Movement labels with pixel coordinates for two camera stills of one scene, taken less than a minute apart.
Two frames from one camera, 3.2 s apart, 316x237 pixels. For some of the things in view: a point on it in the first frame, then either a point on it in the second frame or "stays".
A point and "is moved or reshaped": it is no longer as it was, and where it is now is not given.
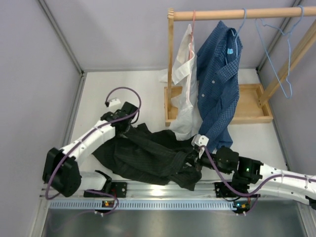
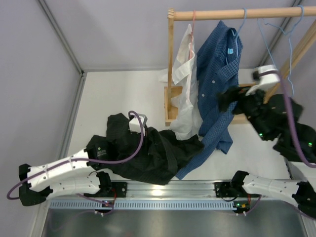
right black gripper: (197, 162) → (233, 95)
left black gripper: (115, 112) → (147, 141)
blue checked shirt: (218, 85) stays
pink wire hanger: (191, 38) stays
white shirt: (184, 75) stays
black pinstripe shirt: (151, 156) is moved or reshaped
